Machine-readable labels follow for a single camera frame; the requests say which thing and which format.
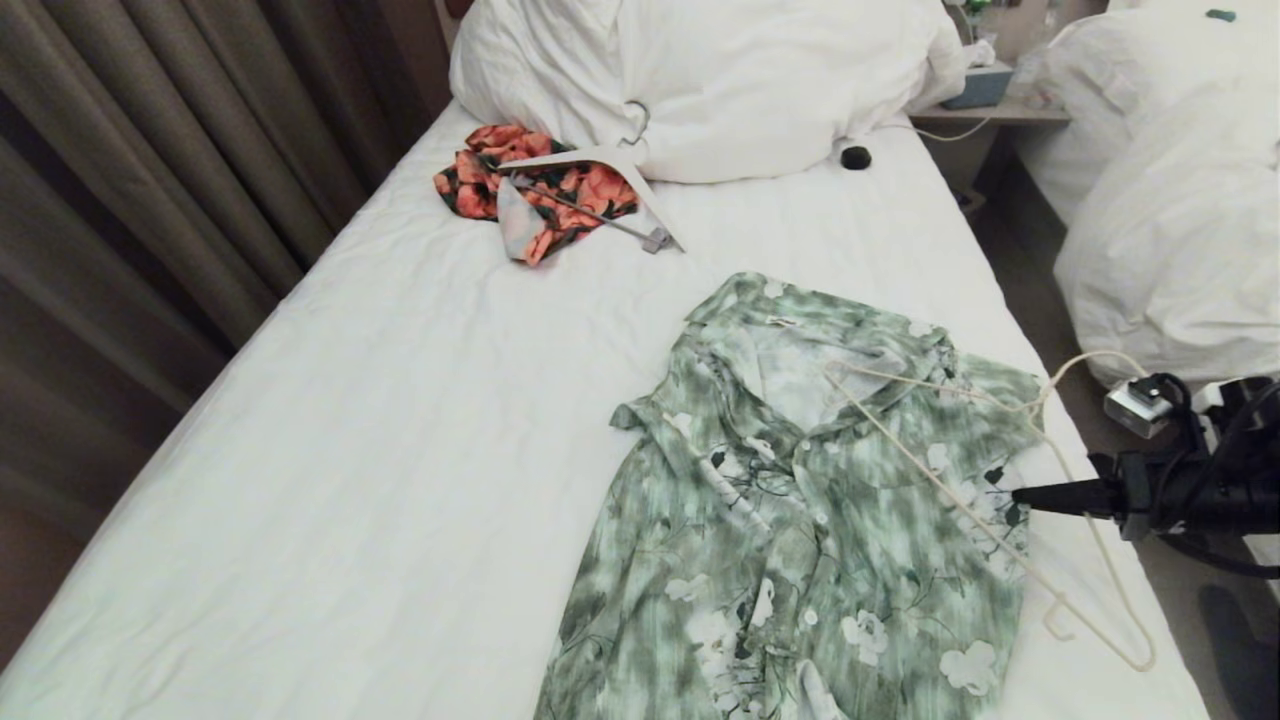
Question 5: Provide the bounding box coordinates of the orange floral garment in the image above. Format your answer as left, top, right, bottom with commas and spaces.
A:
434, 125, 641, 267

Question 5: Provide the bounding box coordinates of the wooden nightstand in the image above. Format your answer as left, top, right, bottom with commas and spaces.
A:
908, 95, 1071, 196

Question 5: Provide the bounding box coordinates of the blue tissue box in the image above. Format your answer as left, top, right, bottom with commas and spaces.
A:
940, 62, 1015, 111

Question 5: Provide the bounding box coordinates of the white crumpled duvet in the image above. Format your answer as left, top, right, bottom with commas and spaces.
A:
1020, 0, 1280, 391

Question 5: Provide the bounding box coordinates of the white cable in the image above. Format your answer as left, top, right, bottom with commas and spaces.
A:
880, 117, 993, 144

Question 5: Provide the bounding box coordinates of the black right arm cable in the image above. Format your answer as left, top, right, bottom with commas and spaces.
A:
1150, 372, 1280, 581

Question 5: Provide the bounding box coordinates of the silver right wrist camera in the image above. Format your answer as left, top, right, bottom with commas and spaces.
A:
1104, 378, 1173, 439

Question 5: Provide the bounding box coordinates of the white pillow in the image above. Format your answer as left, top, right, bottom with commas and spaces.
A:
449, 0, 968, 185

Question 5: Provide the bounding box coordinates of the white plastic hanger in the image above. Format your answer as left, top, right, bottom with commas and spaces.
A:
497, 101, 687, 254

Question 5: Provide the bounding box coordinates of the small green plant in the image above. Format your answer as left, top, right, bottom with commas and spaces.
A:
940, 0, 995, 47

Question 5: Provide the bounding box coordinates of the green floral button shirt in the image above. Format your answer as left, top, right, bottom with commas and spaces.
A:
533, 272, 1046, 720

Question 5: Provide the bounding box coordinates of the black slipper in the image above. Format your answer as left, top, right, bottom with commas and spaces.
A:
1197, 585, 1280, 720

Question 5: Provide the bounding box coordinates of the bed with white sheet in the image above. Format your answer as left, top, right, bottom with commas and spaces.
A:
0, 98, 1211, 720

